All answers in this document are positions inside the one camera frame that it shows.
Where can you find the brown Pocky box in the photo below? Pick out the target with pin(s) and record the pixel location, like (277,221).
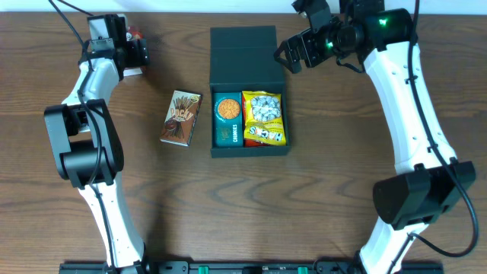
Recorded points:
(181,118)

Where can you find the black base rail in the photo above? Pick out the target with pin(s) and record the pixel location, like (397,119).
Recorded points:
(183,267)

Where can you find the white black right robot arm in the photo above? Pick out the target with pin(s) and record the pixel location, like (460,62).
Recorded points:
(429,178)

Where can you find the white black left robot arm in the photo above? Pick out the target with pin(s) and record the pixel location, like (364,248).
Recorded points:
(86,147)

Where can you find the teal coconut cookies box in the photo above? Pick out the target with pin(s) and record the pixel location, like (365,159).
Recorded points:
(228,120)

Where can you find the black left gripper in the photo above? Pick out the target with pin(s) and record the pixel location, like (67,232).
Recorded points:
(134,49)

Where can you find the black container box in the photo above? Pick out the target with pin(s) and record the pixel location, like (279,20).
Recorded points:
(241,59)

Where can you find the red Hacks candy bag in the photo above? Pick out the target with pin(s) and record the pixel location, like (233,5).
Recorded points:
(252,143)

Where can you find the yellow Hacks candy bag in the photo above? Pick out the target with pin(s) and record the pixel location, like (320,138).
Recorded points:
(263,118)

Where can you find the red Hello Panda box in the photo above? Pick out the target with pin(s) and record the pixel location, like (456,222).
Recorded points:
(133,36)

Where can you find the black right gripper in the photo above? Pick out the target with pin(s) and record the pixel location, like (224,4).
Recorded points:
(307,42)

